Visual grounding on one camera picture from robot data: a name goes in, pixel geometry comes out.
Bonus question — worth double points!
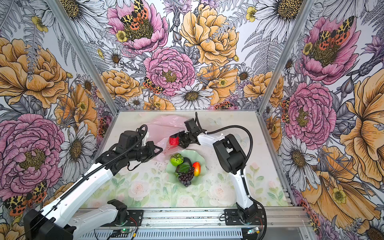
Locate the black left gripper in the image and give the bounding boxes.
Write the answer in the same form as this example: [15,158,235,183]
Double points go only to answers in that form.
[127,141,163,163]

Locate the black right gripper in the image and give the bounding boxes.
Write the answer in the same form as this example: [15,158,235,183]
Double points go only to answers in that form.
[170,128,193,149]

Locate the red bell pepper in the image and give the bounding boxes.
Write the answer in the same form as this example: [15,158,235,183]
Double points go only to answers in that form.
[169,137,180,146]

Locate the pink plastic bag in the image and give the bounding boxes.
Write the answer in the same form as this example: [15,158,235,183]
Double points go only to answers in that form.
[147,115,187,163]

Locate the green bumpy custard apple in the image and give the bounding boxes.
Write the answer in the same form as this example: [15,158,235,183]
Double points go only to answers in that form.
[170,153,184,167]

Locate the small red tomato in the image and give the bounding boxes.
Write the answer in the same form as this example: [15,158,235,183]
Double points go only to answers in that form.
[193,162,201,177]

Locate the dark purple grape bunch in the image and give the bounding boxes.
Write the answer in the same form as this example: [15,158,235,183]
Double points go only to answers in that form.
[178,170,195,187]

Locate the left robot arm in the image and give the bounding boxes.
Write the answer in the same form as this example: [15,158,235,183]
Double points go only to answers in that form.
[24,125,163,240]

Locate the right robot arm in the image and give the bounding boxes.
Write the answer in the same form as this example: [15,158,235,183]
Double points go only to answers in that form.
[169,118,261,224]

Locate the dark avocado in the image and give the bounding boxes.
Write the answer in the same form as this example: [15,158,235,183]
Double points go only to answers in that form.
[183,157,193,167]

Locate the green wavy fruit plate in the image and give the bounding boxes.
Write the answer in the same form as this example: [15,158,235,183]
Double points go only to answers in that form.
[166,150,208,188]

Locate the dark brown mangosteen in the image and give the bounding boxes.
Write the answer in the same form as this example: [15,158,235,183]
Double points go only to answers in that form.
[175,164,191,174]

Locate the green circuit board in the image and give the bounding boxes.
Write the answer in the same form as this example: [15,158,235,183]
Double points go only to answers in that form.
[247,227,260,235]

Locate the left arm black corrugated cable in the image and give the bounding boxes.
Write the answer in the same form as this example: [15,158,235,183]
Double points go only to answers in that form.
[17,124,149,238]

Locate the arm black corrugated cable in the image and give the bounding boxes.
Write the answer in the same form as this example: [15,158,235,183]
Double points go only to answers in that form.
[17,124,149,238]
[194,112,268,240]

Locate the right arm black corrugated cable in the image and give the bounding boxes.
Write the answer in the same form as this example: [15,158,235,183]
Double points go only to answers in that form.
[194,112,268,240]

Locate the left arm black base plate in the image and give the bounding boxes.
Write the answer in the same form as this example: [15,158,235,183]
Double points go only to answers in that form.
[123,209,144,227]

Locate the aluminium corner post left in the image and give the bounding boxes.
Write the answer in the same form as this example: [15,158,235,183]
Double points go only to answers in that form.
[47,1,119,116]

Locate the aluminium corner post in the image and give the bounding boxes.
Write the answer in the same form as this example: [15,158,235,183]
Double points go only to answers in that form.
[47,1,119,116]
[257,0,316,114]

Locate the white vented cable duct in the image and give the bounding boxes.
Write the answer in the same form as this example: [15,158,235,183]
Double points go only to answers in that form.
[98,227,244,240]

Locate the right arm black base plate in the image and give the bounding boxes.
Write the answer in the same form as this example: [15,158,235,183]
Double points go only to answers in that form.
[224,208,267,226]

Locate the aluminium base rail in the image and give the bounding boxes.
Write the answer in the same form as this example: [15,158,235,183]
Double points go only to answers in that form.
[135,206,310,229]

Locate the aluminium corner post right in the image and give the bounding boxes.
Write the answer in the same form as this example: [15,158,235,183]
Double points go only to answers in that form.
[257,0,316,114]

